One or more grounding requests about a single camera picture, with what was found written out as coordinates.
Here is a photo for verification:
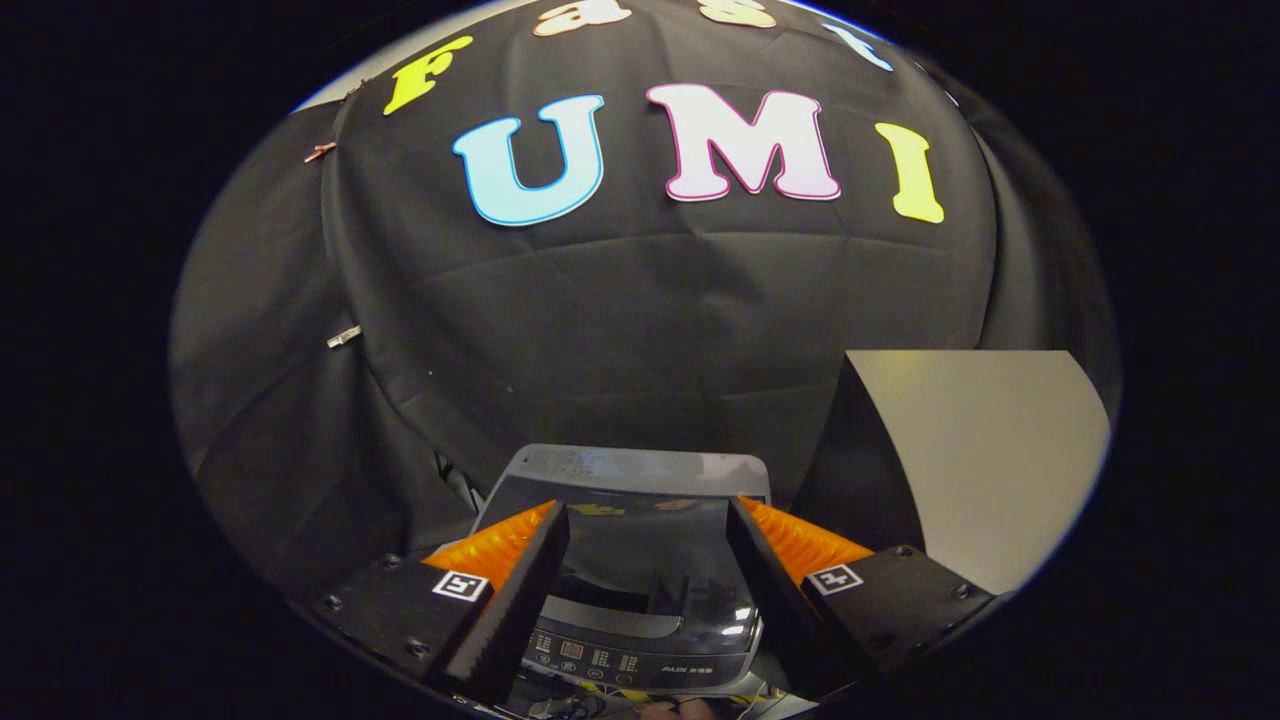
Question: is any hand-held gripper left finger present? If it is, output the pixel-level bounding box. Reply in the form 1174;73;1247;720
300;500;571;706

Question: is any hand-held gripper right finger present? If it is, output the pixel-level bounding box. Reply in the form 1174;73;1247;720
725;495;999;701

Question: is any grey washing machine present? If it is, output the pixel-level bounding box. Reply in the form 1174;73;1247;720
470;445;773;693

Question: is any black backdrop cloth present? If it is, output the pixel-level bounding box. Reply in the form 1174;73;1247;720
168;0;1121;601

